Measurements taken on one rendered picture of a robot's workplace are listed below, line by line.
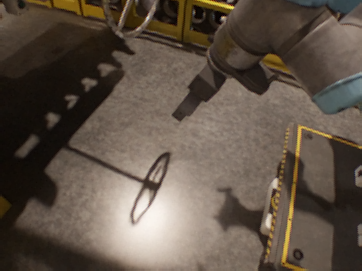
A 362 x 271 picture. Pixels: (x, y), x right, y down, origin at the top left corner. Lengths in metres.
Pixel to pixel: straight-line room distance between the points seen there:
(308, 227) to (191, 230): 0.51
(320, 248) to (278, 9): 0.83
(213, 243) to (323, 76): 0.99
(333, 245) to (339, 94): 0.76
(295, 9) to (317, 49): 0.06
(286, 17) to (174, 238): 1.03
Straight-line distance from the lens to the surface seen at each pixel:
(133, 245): 1.19
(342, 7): 0.74
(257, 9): 0.36
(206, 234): 1.22
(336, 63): 0.35
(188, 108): 0.46
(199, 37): 2.17
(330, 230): 1.06
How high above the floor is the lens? 1.15
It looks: 50 degrees down
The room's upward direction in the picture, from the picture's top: 7 degrees clockwise
